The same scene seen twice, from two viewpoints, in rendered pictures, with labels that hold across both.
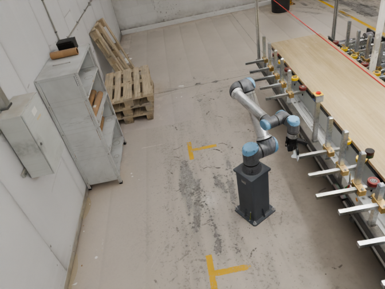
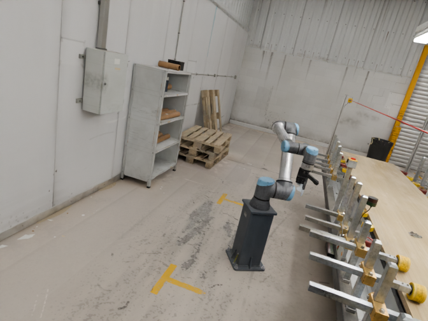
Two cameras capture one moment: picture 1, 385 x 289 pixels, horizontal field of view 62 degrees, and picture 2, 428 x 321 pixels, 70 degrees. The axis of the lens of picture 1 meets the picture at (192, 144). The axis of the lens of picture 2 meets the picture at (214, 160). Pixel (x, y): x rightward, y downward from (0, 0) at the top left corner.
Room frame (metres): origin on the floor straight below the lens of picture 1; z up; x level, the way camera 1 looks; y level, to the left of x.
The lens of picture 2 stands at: (-0.39, -0.57, 1.75)
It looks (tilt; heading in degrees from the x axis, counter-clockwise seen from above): 17 degrees down; 12
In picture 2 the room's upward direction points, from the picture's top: 12 degrees clockwise
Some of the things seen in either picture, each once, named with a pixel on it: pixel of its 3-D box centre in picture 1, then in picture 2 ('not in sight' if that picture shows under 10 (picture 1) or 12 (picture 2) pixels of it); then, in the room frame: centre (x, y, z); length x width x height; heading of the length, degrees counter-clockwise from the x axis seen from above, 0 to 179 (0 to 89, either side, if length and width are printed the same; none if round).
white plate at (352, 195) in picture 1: (349, 191); (339, 248); (1.62, -1.11, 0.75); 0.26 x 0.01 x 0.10; 178
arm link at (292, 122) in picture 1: (293, 124); (310, 155); (1.95, -0.78, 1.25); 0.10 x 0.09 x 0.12; 16
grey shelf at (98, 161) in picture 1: (89, 118); (157, 124); (3.58, 1.20, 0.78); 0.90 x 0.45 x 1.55; 179
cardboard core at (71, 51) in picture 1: (64, 53); (169, 65); (3.69, 1.20, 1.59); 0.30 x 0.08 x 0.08; 89
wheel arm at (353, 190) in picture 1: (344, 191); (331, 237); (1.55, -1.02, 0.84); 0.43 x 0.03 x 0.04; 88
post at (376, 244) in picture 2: not in sight; (361, 281); (1.09, -1.11, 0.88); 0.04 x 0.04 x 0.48; 88
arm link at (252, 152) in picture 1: (251, 153); (265, 187); (2.26, -0.51, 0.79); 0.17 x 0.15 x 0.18; 106
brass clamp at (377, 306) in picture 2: not in sight; (376, 307); (0.81, -1.11, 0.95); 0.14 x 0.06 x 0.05; 178
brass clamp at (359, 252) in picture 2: (379, 203); (359, 247); (1.31, -1.12, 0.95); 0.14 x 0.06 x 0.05; 178
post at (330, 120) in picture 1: (327, 140); (343, 204); (2.09, -1.15, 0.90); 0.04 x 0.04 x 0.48; 88
